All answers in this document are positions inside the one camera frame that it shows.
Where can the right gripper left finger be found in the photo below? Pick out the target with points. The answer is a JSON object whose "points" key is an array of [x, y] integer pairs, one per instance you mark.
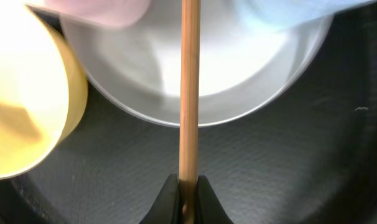
{"points": [[165, 209]]}

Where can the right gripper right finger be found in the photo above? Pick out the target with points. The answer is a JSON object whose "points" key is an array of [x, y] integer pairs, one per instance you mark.
{"points": [[208, 207]]}

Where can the yellow bowl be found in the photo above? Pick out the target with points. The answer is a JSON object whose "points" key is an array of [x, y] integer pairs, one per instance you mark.
{"points": [[43, 89]]}

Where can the wooden chopstick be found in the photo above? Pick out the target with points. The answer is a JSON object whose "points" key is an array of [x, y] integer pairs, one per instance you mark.
{"points": [[189, 88]]}

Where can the pink plastic cup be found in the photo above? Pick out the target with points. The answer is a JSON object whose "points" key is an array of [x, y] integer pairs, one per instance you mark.
{"points": [[108, 13]]}

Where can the blue plastic cup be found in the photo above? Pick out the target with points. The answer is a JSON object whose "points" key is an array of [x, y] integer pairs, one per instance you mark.
{"points": [[268, 15]]}

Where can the grey round plate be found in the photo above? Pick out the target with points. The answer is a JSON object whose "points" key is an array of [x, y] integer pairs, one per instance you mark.
{"points": [[241, 68]]}

